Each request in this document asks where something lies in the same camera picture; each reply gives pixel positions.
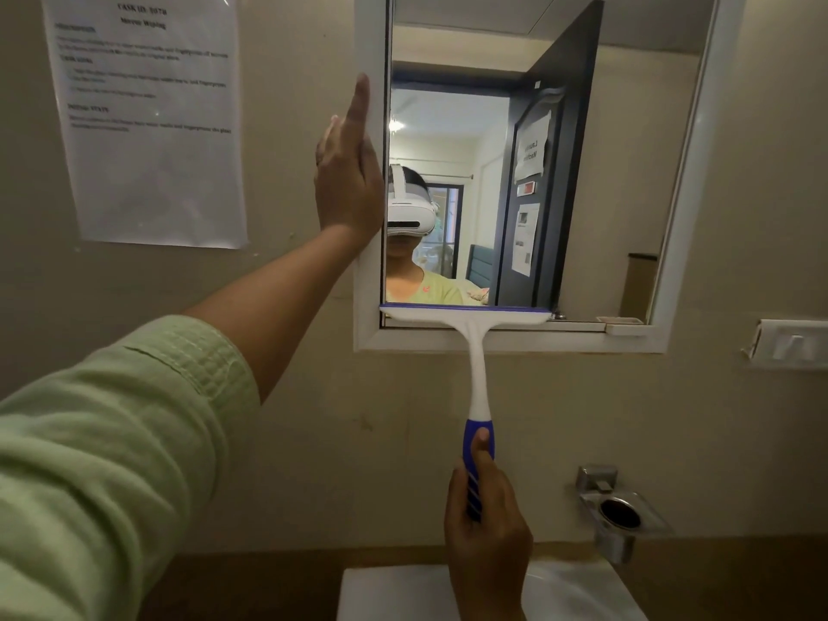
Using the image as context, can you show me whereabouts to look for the person's left hand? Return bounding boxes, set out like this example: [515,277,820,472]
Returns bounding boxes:
[314,72,387,248]

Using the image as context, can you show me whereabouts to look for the person's right hand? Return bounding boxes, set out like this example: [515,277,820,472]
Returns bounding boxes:
[444,427,535,621]

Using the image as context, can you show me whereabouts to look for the white and blue squeegee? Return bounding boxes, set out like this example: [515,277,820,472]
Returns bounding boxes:
[379,302,554,521]

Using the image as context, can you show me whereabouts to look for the person's left forearm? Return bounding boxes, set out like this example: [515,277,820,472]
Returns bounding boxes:
[182,223,383,405]

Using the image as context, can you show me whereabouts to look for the white ceramic sink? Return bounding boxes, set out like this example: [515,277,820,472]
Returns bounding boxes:
[336,558,649,621]

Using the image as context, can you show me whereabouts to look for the light green sleeve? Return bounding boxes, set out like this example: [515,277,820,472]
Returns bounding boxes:
[0,314,261,621]

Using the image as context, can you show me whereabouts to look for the printed paper notice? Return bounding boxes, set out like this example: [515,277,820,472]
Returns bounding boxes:
[40,0,251,250]

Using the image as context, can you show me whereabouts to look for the metal wall soap holder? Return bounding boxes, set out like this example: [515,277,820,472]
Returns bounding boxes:
[575,463,674,567]

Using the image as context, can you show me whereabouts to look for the white wall switch plate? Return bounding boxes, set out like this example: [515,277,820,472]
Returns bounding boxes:
[741,318,828,372]

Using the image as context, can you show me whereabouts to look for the white framed wall mirror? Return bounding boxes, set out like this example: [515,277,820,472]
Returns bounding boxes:
[352,0,749,355]

